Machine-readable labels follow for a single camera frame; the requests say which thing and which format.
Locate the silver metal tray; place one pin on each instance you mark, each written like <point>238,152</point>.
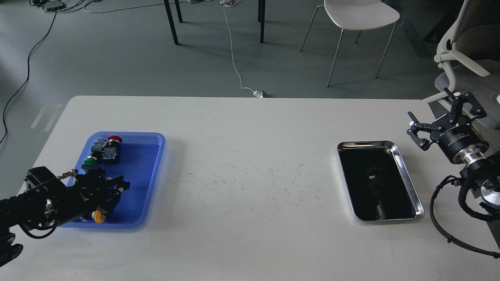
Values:
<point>379,186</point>

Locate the grey white office chair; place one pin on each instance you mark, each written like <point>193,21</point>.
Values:
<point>468,54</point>

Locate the black table leg left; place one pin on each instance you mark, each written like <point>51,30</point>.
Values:
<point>171,20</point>

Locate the white plastic chair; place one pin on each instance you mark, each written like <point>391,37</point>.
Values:
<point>358,15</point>

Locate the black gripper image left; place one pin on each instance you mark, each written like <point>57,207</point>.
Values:
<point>88,194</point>

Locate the black table leg right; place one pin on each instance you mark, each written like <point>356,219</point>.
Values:
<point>261,11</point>

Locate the green push button switch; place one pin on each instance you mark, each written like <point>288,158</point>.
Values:
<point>91,164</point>

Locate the blue plastic tray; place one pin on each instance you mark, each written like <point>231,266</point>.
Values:
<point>133,175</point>

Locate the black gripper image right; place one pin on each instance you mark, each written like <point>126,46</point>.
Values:
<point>461,136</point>

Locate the yellow push button switch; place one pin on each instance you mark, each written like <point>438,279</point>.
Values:
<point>98,217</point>

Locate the red push button switch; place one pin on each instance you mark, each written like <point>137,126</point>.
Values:
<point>107,149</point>

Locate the black table leg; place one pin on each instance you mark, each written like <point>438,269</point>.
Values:
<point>171,20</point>
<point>261,11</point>

